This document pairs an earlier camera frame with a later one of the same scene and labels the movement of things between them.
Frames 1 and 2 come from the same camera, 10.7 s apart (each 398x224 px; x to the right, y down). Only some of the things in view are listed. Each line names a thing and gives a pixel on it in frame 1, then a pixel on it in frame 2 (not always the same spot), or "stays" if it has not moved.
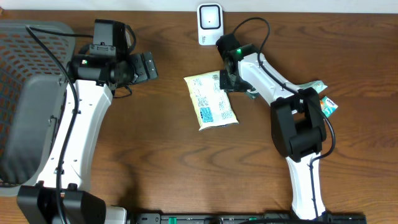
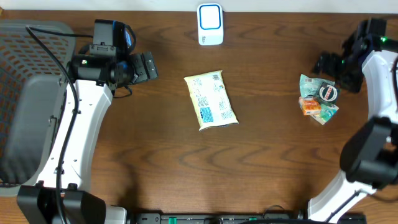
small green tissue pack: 328,106 stays
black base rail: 331,218 stays
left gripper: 137,70 stays
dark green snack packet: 253,93 -> 328,93
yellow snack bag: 212,105 stays
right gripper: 226,86 -> 354,79
